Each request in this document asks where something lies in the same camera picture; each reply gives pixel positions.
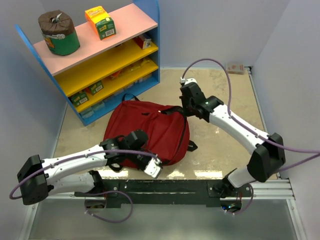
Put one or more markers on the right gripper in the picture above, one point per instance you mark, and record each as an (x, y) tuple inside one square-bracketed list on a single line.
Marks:
[(187, 113)]

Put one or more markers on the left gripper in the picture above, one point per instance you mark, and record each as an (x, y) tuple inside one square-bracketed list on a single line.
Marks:
[(139, 167)]

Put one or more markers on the red backpack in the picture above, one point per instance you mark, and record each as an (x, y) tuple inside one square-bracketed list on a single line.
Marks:
[(165, 128)]

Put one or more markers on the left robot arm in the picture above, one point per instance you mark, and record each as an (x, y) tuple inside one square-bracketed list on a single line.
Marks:
[(40, 178)]

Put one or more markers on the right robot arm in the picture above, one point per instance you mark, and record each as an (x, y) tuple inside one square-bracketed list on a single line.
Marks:
[(267, 156)]

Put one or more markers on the small pink card box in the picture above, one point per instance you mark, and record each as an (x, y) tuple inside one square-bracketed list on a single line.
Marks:
[(236, 68)]

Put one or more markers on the red white box on shelf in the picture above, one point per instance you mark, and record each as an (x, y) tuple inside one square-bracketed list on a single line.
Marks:
[(143, 41)]

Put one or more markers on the green sponge box upper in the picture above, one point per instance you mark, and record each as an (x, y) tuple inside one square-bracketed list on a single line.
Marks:
[(94, 88)]

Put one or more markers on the green sponge box lower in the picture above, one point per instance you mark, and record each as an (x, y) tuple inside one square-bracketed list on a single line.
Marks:
[(79, 98)]

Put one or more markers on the colourful shelf unit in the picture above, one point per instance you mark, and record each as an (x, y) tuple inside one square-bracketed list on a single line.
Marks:
[(121, 65)]

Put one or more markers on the orange green sponge box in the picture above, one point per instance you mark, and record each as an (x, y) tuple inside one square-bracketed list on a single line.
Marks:
[(101, 22)]

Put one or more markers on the green brown wrapped roll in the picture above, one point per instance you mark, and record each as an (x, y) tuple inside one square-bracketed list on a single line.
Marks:
[(58, 31)]

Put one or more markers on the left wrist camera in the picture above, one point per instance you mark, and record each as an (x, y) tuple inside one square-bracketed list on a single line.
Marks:
[(153, 168)]

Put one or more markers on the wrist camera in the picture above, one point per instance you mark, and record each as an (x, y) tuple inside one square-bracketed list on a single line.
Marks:
[(186, 81), (153, 168)]

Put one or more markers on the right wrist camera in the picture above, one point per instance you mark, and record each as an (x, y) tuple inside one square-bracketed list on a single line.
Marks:
[(186, 81)]

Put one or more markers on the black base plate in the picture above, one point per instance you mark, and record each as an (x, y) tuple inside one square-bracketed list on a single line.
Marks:
[(170, 192)]

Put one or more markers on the aluminium rail frame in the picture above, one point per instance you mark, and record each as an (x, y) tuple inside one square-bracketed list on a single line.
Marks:
[(271, 212)]

